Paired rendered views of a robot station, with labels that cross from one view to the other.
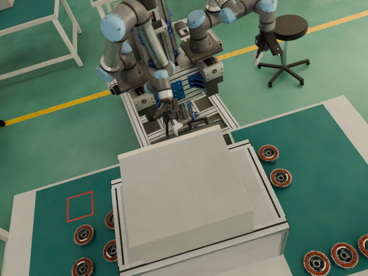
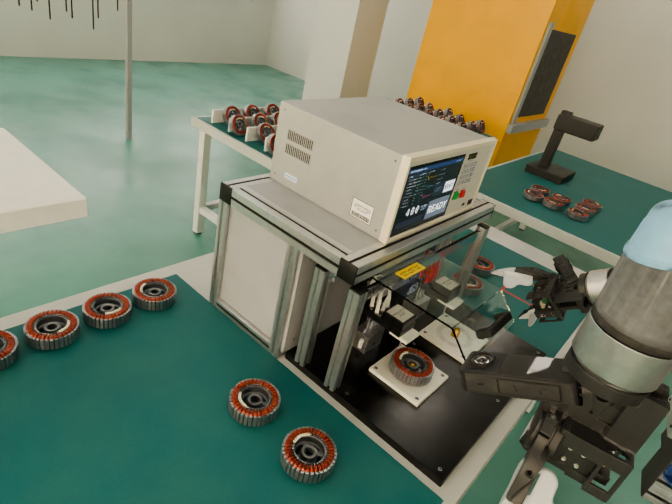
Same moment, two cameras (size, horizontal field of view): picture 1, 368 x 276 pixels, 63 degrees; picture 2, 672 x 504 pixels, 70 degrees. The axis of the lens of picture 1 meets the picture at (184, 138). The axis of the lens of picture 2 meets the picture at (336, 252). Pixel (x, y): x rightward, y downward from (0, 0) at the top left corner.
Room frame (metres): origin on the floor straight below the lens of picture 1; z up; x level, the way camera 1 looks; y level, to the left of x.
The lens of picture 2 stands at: (1.22, -1.00, 1.60)
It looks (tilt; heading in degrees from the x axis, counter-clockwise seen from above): 29 degrees down; 124
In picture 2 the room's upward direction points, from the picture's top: 14 degrees clockwise
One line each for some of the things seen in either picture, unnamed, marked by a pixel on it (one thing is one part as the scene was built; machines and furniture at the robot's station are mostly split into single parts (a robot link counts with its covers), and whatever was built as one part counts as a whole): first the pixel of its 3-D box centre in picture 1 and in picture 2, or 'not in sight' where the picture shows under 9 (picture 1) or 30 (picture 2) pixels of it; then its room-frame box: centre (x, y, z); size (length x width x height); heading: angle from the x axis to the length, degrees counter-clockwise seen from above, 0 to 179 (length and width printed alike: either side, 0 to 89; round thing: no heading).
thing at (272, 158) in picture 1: (268, 154); (308, 453); (0.89, -0.44, 0.77); 0.11 x 0.11 x 0.04
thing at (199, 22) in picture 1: (197, 23); not in sight; (1.68, -0.30, 1.20); 0.13 x 0.12 x 0.14; 106
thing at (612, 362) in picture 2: (266, 24); (622, 347); (1.24, -0.55, 1.37); 0.08 x 0.08 x 0.05
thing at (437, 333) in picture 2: not in sight; (453, 337); (0.90, 0.17, 0.78); 0.15 x 0.15 x 0.01; 0
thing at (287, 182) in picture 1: (280, 178); (254, 401); (0.72, -0.44, 0.77); 0.11 x 0.11 x 0.04
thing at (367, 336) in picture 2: not in sight; (367, 335); (0.75, -0.07, 0.80); 0.08 x 0.05 x 0.06; 90
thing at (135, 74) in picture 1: (129, 68); not in sight; (1.61, 0.20, 1.09); 0.15 x 0.15 x 0.10
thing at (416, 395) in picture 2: not in sight; (409, 373); (0.90, -0.07, 0.78); 0.15 x 0.15 x 0.01; 0
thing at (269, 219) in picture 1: (191, 203); (370, 202); (0.58, 0.05, 1.09); 0.68 x 0.44 x 0.05; 90
